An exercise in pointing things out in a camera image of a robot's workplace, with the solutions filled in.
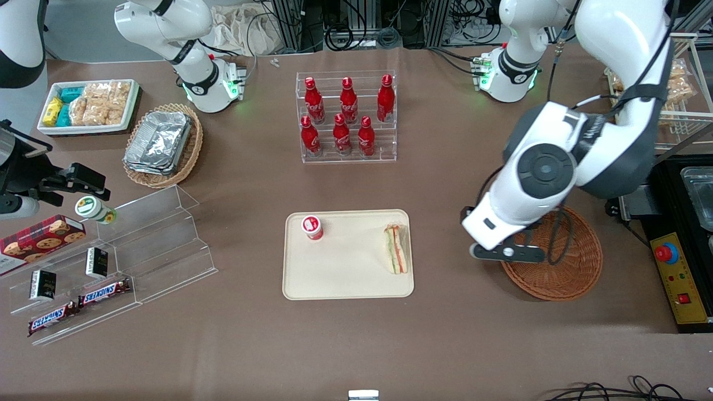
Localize red tartan cookie box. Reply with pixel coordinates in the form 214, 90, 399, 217
0, 214, 87, 277

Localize white wire rack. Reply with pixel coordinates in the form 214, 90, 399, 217
604, 32, 713, 154

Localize coiled black cables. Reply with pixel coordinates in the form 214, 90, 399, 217
325, 22, 370, 52

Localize Snickers bar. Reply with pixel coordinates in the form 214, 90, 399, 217
27, 301, 80, 337
77, 278, 133, 309

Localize beige cloth bag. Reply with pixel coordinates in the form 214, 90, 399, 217
208, 3, 280, 57

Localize beige plastic tray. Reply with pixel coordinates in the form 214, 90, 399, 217
282, 209, 415, 301

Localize clear acrylic stepped shelf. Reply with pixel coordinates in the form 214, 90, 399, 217
0, 185, 219, 347

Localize steel container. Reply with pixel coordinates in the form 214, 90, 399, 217
682, 165, 713, 232

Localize red emergency stop button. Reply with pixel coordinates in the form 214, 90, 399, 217
655, 243, 680, 266

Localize oval light wicker basket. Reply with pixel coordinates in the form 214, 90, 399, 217
123, 103, 204, 189

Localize yellow control box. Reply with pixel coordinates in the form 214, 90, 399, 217
650, 232, 711, 325

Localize red cup with white lid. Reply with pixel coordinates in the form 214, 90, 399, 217
301, 215, 325, 241

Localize cup with green white lid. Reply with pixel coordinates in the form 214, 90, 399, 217
75, 196, 117, 226

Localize black cable at right arm base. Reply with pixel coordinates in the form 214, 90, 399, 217
198, 10, 260, 85

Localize clear acrylic bottle rack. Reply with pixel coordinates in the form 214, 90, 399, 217
296, 70, 398, 164

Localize black cable bundle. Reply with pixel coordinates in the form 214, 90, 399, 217
543, 374, 700, 401

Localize round brown wicker basket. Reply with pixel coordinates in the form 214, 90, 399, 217
500, 204, 603, 302

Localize black cables at left arm base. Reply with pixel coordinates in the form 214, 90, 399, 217
428, 46, 486, 77

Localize red Coca-Cola bottle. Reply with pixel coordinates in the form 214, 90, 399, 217
304, 77, 326, 125
358, 116, 376, 158
333, 114, 353, 157
377, 74, 396, 124
340, 77, 359, 125
300, 116, 321, 158

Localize small black box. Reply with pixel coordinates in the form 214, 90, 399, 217
85, 247, 109, 280
29, 269, 57, 302

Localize triangular sandwich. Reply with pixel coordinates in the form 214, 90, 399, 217
384, 223, 409, 275

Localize black equipment platform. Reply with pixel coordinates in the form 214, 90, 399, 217
606, 154, 713, 334

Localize white rectangular snack tray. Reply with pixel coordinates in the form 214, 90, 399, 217
37, 79, 140, 136

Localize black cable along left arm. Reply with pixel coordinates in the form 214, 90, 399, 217
476, 0, 677, 266

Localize aluminium profile frame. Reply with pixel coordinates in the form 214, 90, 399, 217
271, 0, 325, 55

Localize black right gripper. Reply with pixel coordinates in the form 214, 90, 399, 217
0, 120, 111, 201

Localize clear rice cracker pack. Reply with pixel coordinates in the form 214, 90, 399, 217
69, 97, 90, 126
82, 82, 112, 104
84, 100, 110, 126
108, 81, 133, 126

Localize aluminium foil tray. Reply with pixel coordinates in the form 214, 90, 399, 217
123, 156, 182, 177
125, 111, 193, 170

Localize yellow snack packet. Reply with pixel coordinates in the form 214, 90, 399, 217
43, 97, 64, 125

